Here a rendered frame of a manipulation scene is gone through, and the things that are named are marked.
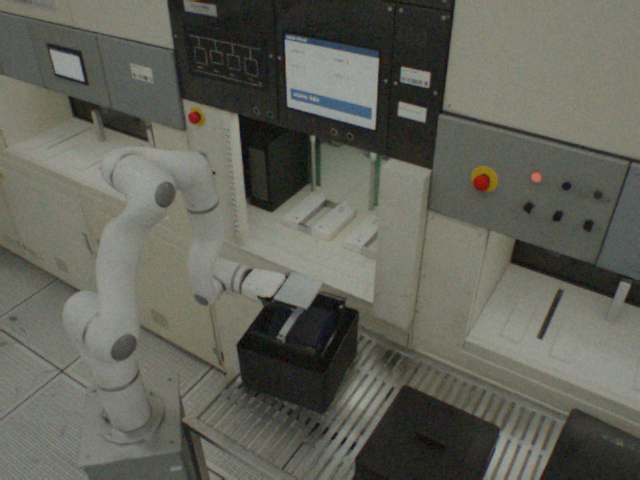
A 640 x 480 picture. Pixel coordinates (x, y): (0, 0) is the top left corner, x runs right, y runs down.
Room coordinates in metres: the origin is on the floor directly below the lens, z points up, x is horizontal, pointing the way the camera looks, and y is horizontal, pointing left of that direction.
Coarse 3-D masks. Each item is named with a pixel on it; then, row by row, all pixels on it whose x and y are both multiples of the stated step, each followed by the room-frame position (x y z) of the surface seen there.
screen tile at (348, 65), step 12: (336, 60) 1.45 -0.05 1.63; (348, 60) 1.43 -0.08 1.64; (360, 60) 1.41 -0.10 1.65; (348, 72) 1.43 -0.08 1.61; (360, 72) 1.41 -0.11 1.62; (372, 72) 1.39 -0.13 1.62; (336, 84) 1.45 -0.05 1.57; (348, 84) 1.43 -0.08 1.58; (372, 84) 1.39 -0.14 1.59; (348, 96) 1.43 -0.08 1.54; (360, 96) 1.41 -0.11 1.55; (372, 96) 1.39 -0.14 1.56
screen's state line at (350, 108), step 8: (296, 96) 1.52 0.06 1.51; (304, 96) 1.50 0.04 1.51; (312, 96) 1.49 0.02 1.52; (320, 96) 1.48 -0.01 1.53; (312, 104) 1.49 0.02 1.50; (320, 104) 1.48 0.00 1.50; (328, 104) 1.46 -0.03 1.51; (336, 104) 1.45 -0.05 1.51; (344, 104) 1.43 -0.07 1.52; (352, 104) 1.42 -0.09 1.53; (344, 112) 1.43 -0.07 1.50; (352, 112) 1.42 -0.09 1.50; (360, 112) 1.41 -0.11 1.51; (368, 112) 1.40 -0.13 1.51
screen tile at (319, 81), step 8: (296, 48) 1.52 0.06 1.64; (304, 48) 1.50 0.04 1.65; (296, 56) 1.52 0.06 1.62; (304, 56) 1.50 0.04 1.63; (312, 56) 1.49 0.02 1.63; (312, 64) 1.49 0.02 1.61; (320, 64) 1.48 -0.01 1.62; (296, 72) 1.52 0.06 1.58; (304, 72) 1.50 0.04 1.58; (320, 72) 1.48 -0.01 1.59; (296, 80) 1.52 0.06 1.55; (304, 80) 1.50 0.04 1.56; (312, 80) 1.49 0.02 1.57; (320, 80) 1.48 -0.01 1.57; (312, 88) 1.49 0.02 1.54; (320, 88) 1.48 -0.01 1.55
